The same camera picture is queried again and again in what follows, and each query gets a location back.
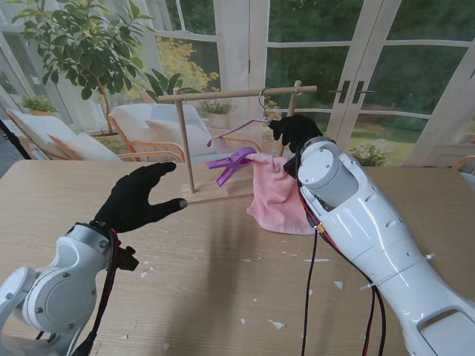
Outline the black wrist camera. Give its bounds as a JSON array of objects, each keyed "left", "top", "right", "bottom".
[
  {"left": 117, "top": 245, "right": 140, "bottom": 272},
  {"left": 284, "top": 157, "right": 300, "bottom": 179}
]

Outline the printed garden room backdrop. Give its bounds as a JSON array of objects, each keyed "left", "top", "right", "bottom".
[{"left": 0, "top": 0, "right": 475, "bottom": 176}]

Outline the pink square towel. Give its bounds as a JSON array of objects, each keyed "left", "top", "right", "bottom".
[{"left": 246, "top": 151, "right": 318, "bottom": 236}]

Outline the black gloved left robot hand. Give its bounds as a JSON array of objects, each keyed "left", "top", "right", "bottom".
[{"left": 92, "top": 161, "right": 189, "bottom": 234}]

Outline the wooden tabletop drying rack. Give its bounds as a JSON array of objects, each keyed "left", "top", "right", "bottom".
[{"left": 157, "top": 79, "right": 318, "bottom": 205}]

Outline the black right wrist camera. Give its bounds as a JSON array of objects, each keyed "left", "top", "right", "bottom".
[{"left": 284, "top": 157, "right": 300, "bottom": 179}]

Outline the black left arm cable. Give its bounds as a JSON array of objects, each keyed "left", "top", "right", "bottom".
[{"left": 35, "top": 228, "right": 123, "bottom": 356}]

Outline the pink hanger with metal hook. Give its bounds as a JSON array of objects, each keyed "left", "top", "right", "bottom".
[{"left": 206, "top": 88, "right": 285, "bottom": 153}]

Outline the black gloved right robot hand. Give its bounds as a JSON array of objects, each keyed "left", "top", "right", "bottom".
[{"left": 268, "top": 113, "right": 324, "bottom": 153}]

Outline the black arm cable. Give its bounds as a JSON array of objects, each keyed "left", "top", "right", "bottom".
[
  {"left": 296, "top": 148, "right": 387, "bottom": 356},
  {"left": 35, "top": 228, "right": 123, "bottom": 356}
]

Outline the black tripod stand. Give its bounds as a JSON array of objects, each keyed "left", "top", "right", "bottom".
[{"left": 0, "top": 117, "right": 31, "bottom": 161}]

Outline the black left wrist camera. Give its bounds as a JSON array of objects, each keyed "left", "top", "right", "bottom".
[{"left": 117, "top": 245, "right": 140, "bottom": 272}]

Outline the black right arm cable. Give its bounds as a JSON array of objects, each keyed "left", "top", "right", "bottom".
[{"left": 296, "top": 148, "right": 387, "bottom": 356}]

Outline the purple plastic clothes peg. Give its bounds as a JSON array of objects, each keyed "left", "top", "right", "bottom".
[{"left": 205, "top": 146, "right": 258, "bottom": 188}]

